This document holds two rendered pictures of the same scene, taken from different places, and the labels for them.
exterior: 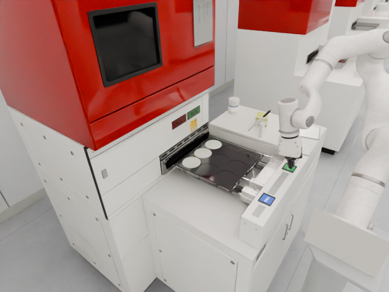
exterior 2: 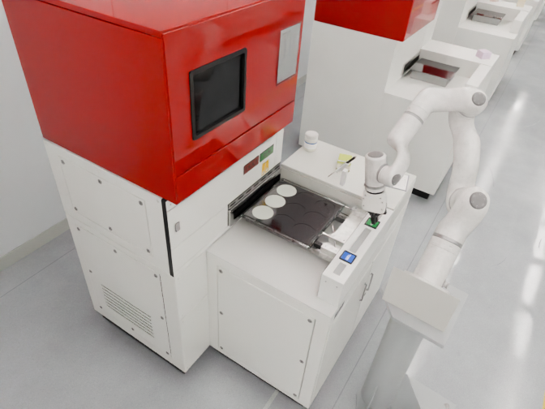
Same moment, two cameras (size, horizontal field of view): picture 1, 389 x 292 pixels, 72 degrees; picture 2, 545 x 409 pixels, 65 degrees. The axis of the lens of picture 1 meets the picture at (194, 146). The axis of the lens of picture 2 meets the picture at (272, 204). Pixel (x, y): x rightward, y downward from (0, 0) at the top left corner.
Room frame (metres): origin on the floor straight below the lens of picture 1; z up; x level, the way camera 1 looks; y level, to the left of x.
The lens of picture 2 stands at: (-0.38, 0.21, 2.19)
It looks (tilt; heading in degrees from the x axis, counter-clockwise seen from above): 39 degrees down; 352
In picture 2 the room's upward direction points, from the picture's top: 5 degrees clockwise
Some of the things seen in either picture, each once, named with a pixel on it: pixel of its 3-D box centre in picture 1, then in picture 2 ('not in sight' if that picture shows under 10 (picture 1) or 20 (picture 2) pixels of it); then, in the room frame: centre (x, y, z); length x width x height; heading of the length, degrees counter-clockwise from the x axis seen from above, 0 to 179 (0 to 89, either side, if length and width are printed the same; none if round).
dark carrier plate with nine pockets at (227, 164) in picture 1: (219, 159); (293, 209); (1.18, -0.13, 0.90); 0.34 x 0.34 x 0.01; 52
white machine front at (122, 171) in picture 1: (162, 143); (232, 191); (1.17, 0.16, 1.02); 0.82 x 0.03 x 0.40; 142
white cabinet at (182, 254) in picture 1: (237, 219); (308, 278); (1.18, -0.26, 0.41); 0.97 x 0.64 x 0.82; 142
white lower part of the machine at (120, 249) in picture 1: (136, 201); (183, 255); (1.38, 0.43, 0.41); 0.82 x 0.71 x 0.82; 142
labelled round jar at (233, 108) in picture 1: (233, 105); (311, 141); (1.63, -0.27, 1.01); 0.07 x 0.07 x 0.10
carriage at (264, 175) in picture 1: (264, 180); (345, 235); (1.03, -0.35, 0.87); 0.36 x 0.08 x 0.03; 142
